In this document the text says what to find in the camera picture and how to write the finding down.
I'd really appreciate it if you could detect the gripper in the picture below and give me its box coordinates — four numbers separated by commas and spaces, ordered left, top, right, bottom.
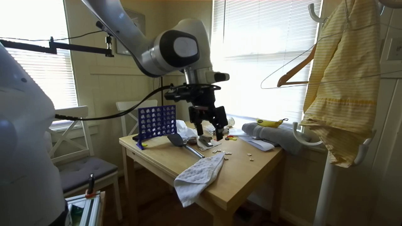
188, 92, 229, 141

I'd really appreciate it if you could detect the white towel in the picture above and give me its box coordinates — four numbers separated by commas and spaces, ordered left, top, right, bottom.
174, 153, 225, 208

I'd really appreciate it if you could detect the grey folded towel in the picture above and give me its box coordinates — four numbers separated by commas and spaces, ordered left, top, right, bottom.
242, 122, 312, 156

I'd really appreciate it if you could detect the white coat stand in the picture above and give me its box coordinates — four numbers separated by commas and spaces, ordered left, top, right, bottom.
292, 0, 402, 226

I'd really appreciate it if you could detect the grey stapler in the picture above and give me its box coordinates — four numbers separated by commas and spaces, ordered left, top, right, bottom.
198, 135, 214, 148

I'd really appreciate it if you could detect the white plastic bag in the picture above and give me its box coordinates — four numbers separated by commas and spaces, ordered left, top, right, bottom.
175, 120, 198, 142

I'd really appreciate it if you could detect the white envelope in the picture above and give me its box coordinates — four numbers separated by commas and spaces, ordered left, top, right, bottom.
238, 136, 275, 152

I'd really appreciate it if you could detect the blue four-in-a-row game grid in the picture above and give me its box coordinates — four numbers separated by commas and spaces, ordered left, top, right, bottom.
136, 105, 177, 150

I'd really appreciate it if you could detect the yellow banana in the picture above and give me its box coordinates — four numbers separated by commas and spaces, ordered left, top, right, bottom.
256, 118, 289, 128

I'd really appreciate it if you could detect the window with white blinds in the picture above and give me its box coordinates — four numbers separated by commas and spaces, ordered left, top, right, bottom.
0, 0, 79, 111
212, 0, 323, 126

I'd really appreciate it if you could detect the wooden clothes hanger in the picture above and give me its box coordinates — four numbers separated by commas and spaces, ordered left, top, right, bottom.
277, 43, 318, 88

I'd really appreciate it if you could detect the framed picture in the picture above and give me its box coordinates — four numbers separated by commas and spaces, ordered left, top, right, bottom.
116, 8, 146, 56

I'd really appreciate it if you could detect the black and orange clamp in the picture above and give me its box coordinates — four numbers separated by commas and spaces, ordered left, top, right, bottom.
85, 174, 97, 199

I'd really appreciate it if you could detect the grey seat cushion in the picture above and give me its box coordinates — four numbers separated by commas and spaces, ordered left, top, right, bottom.
58, 157, 118, 193

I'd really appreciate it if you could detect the yellow striped shirt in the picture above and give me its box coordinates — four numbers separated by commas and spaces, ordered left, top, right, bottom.
300, 0, 382, 169

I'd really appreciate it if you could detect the black spatula with metal handle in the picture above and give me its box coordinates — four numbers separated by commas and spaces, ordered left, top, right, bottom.
167, 134, 205, 159

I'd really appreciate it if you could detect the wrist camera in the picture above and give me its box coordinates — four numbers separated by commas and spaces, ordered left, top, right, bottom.
164, 84, 197, 103

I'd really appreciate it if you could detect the camera on mount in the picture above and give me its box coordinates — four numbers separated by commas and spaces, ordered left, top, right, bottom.
0, 35, 115, 58

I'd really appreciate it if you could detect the thin black cable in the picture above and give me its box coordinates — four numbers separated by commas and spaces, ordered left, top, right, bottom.
0, 30, 105, 42

